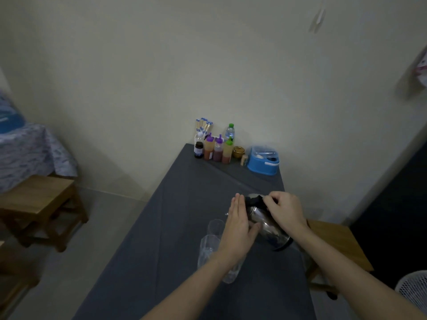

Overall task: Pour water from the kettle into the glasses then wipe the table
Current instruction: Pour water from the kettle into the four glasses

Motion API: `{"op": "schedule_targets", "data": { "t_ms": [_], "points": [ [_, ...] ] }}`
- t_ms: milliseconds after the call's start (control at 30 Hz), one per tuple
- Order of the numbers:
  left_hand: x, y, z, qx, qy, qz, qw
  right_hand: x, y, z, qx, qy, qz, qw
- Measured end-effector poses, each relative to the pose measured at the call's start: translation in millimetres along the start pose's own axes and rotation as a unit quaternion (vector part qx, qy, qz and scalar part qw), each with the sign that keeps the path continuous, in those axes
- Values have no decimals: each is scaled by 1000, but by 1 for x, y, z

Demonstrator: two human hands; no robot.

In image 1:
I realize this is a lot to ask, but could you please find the green-capped sauce bottle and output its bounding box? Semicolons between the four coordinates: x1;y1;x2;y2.
222;137;234;165

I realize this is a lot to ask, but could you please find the white wall hook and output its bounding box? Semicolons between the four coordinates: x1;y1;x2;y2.
308;0;329;34

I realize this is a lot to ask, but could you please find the pink hanging tissue pack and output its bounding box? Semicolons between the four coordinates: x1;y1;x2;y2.
413;46;427;89

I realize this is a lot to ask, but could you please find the clear faceted glass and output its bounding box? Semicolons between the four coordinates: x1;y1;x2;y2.
222;260;246;284
206;219;226;237
197;235;221;270

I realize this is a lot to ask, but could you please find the person's left hand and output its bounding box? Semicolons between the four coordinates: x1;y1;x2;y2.
217;193;262;264

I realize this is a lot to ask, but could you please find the steel kettle black handle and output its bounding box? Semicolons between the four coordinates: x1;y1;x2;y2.
225;193;294;252

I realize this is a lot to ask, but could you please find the blue patterned table cover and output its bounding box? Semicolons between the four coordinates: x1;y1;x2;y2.
0;89;79;194

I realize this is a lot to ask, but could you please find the person's right hand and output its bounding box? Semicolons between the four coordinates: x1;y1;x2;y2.
262;191;309;236

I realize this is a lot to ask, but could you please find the grey cloth-covered table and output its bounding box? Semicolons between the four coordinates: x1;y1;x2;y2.
72;143;318;320

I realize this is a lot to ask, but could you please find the purple-capped orange sauce bottle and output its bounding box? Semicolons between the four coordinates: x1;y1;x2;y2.
203;133;215;161

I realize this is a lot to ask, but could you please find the person's left forearm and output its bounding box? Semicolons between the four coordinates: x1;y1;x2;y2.
141;253;246;320

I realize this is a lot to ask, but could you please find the purple-capped dark sauce bottle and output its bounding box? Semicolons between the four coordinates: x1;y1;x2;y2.
213;134;224;163

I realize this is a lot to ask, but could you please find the blue plastic condiment caddy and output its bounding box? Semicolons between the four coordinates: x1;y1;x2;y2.
246;145;280;176

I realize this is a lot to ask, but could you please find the person's right forearm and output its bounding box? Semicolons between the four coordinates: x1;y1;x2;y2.
297;223;427;320

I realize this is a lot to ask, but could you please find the white standing fan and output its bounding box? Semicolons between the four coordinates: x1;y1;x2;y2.
395;270;427;307

